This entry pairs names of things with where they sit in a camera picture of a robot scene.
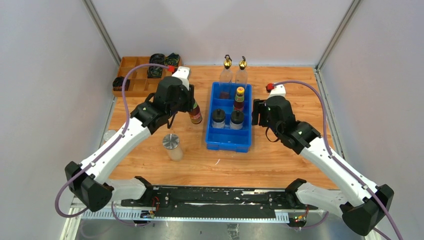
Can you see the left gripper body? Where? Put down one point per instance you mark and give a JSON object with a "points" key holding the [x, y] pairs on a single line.
{"points": [[185, 102]]}

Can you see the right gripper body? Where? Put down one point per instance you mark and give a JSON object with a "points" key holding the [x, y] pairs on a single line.
{"points": [[271, 124]]}

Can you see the yellow cap sauce bottle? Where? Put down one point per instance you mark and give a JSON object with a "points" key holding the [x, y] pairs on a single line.
{"points": [[239, 99], [195, 115]]}

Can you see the black cap shaker jar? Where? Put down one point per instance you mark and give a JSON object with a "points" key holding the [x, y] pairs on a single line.
{"points": [[236, 120]]}

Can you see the tall oil bottle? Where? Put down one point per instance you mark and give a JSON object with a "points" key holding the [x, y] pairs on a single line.
{"points": [[241, 76], [225, 78]]}

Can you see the blue plastic divided bin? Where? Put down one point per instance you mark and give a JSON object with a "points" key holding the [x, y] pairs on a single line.
{"points": [[227, 138]]}

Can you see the silver lid spice jar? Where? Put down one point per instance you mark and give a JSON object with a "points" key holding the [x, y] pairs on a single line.
{"points": [[171, 142]]}

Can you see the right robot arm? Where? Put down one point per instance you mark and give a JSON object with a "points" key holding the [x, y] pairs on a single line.
{"points": [[360, 202]]}

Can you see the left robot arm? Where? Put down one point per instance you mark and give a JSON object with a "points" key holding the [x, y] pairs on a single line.
{"points": [[89, 180]]}

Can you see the wooden compartment tray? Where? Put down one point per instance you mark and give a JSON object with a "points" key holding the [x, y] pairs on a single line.
{"points": [[144, 80]]}

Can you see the black roll left compartment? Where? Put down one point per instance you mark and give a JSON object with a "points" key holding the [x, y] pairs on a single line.
{"points": [[118, 82]]}

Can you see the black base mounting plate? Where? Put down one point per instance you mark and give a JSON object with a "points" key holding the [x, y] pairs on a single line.
{"points": [[217, 203]]}

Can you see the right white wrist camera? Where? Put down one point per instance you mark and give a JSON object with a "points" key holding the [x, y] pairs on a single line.
{"points": [[275, 90]]}

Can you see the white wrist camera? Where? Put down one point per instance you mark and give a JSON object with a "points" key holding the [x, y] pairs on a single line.
{"points": [[275, 90], [183, 73]]}

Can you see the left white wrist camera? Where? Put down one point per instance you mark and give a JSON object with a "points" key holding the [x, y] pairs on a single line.
{"points": [[183, 73]]}

